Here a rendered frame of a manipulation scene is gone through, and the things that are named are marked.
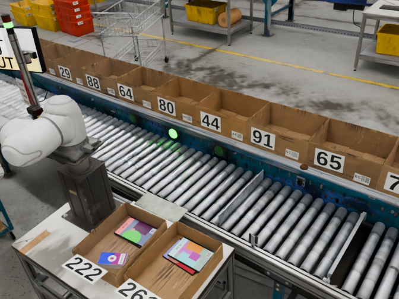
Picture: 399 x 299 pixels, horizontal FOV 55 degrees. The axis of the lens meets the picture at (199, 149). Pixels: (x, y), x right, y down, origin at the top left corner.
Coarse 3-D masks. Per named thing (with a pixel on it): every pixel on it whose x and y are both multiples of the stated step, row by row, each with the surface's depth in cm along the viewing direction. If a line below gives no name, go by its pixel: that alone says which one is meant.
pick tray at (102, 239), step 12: (120, 216) 204; (132, 216) 208; (144, 216) 201; (156, 216) 195; (96, 228) 191; (108, 228) 199; (84, 240) 185; (96, 240) 193; (108, 240) 195; (120, 240) 195; (72, 252) 180; (84, 252) 188; (96, 252) 189; (120, 252) 188; (132, 252) 188; (96, 264) 183; (108, 276) 171; (120, 276) 170
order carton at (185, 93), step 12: (168, 84) 281; (180, 84) 289; (192, 84) 281; (204, 84) 274; (156, 96) 268; (168, 96) 260; (180, 96) 294; (192, 96) 287; (204, 96) 280; (156, 108) 275; (180, 108) 258; (192, 108) 251; (180, 120) 265; (192, 120) 257
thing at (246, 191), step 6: (258, 174) 224; (252, 180) 219; (258, 180) 226; (246, 186) 216; (252, 186) 222; (240, 192) 212; (246, 192) 218; (240, 198) 214; (234, 204) 209; (240, 204) 216; (228, 210) 205; (234, 210) 211; (222, 216) 202; (228, 216) 208; (222, 222) 204
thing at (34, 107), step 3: (33, 105) 253; (36, 105) 252; (27, 108) 252; (30, 108) 249; (33, 108) 249; (36, 108) 249; (39, 108) 249; (42, 108) 250; (27, 111) 253; (30, 111) 250; (33, 111) 248; (36, 111) 247; (39, 111) 249; (42, 111) 250; (33, 114) 250; (36, 114) 248; (39, 114) 250; (33, 117) 256; (36, 117) 254
